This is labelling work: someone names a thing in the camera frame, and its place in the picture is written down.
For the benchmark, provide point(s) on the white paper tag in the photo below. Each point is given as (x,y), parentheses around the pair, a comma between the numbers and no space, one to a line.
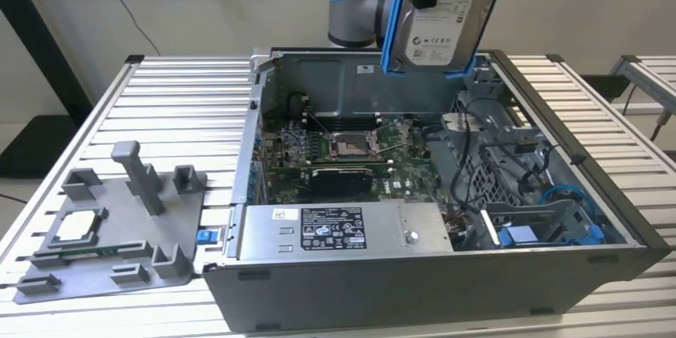
(454,120)

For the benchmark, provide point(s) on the green RAM stick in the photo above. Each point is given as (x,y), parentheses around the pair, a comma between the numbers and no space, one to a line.
(90,253)

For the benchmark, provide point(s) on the black RAM slots row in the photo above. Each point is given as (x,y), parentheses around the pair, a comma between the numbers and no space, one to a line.
(343,121)

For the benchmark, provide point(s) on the blue plastic block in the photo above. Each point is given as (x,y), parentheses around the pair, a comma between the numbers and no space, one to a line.
(520,237)

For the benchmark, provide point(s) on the grey parts rack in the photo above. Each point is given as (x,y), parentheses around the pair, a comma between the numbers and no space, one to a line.
(132,235)

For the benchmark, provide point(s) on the perforated metal drive cage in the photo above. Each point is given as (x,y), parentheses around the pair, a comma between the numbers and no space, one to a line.
(491,172)

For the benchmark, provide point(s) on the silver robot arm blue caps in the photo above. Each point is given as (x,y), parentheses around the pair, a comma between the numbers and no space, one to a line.
(354,17)

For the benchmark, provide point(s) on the silver CPU chip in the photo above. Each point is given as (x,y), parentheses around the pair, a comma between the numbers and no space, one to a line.
(76,227)

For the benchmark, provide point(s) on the blue bay latch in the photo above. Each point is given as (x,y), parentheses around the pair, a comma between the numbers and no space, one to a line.
(588,233)

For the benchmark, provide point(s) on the green motherboard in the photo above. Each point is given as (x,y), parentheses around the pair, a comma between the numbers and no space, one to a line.
(412,179)

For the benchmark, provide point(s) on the blue case latch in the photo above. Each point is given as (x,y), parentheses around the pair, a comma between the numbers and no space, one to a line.
(206,236)

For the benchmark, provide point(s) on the silver power supply unit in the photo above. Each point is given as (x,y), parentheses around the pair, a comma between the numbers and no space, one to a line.
(264,243)

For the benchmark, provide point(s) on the aluminium side table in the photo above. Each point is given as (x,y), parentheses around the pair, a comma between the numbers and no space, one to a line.
(650,73)

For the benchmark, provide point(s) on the black open PC case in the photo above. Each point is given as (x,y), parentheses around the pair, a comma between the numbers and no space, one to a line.
(370,294)

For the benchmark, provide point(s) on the hard disk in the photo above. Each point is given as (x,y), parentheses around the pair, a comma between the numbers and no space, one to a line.
(438,37)

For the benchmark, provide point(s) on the CPU socket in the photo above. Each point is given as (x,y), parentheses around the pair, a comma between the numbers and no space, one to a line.
(351,148)

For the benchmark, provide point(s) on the grey disk bay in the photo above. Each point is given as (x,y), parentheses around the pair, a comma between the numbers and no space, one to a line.
(528,211)

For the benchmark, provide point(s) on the black graphics card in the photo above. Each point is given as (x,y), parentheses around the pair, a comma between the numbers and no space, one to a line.
(340,185)

